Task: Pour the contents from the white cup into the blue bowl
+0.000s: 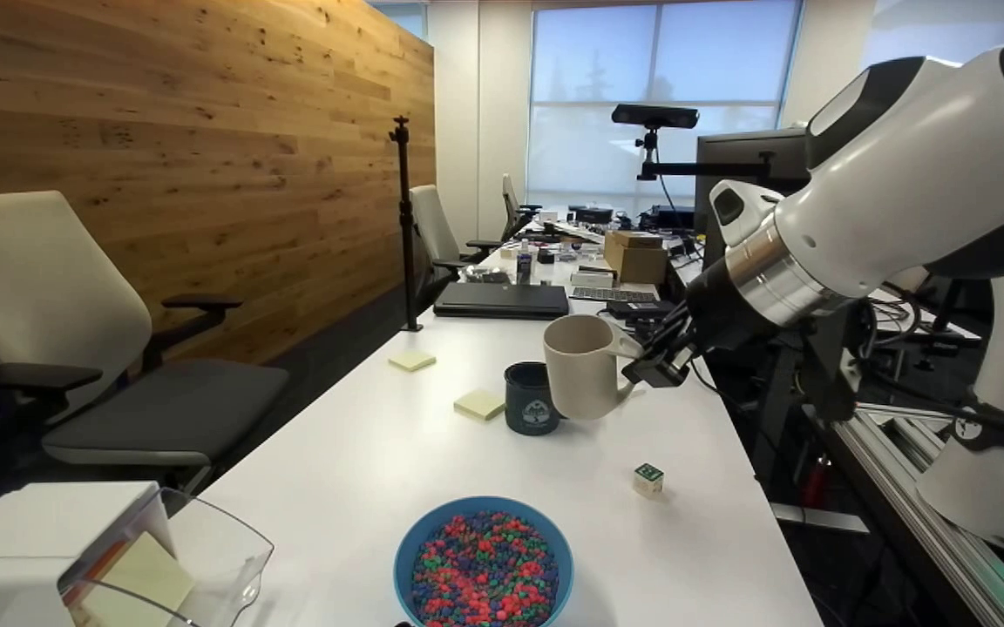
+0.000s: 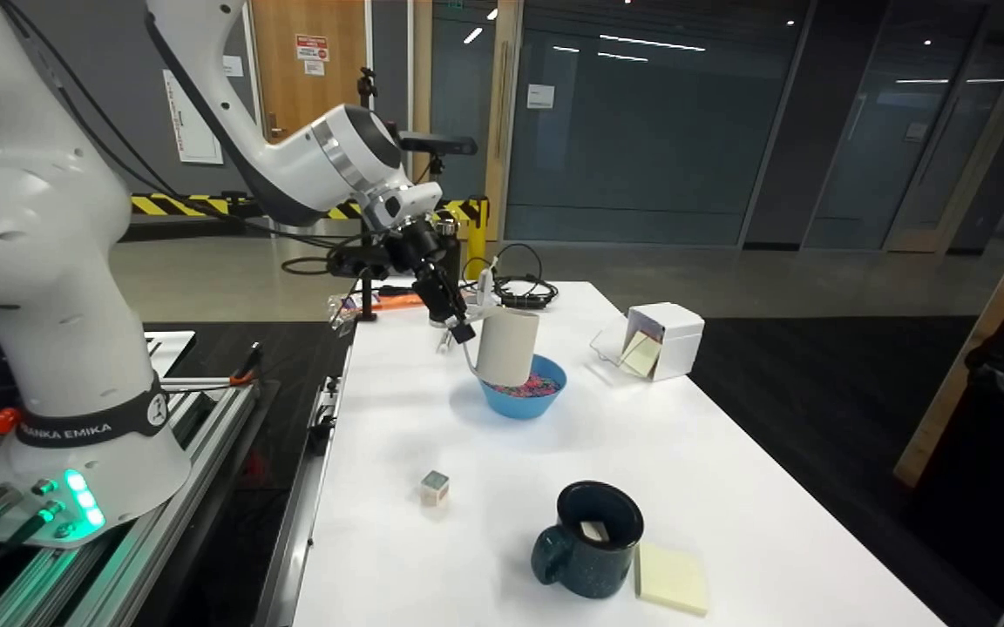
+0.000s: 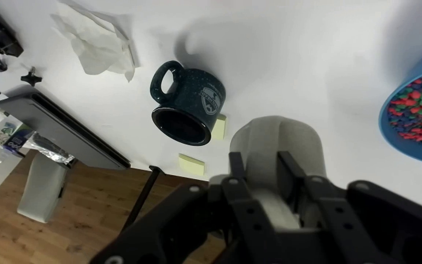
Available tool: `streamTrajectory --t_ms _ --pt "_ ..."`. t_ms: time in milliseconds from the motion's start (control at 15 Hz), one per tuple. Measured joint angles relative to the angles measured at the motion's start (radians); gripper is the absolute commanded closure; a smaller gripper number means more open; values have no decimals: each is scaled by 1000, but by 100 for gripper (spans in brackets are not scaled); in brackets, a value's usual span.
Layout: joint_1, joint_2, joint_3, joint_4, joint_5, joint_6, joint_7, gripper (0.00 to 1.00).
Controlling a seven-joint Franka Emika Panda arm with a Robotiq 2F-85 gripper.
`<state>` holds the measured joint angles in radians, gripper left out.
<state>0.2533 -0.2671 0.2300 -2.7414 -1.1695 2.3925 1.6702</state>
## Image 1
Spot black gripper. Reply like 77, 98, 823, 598
619, 253, 762, 389

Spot white ceramic cup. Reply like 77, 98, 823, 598
539, 312, 633, 424

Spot blue bowl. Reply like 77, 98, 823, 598
389, 494, 576, 627

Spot brown cardboard box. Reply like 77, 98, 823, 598
600, 225, 670, 290

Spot small white green cube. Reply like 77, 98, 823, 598
631, 459, 665, 501

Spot dark teal speckled mug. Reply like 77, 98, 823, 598
501, 358, 564, 438

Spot dark grey laptop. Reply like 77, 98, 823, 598
430, 278, 571, 323

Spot yellow sticky note pad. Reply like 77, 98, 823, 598
388, 348, 439, 377
449, 388, 509, 420

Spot black computer monitor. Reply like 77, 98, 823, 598
690, 130, 817, 238

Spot black empty tripod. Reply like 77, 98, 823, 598
388, 115, 430, 335

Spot red blue beads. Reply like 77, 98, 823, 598
408, 508, 561, 627

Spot clear plastic note holder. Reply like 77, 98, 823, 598
57, 483, 280, 627

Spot grey white office chair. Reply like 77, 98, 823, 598
0, 187, 293, 497

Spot yellow notes in holder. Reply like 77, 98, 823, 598
80, 531, 198, 627

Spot black camera stand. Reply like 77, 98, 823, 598
633, 127, 779, 187

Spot black stereo camera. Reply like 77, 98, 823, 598
609, 101, 700, 134

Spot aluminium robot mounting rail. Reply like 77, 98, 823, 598
835, 403, 1004, 627

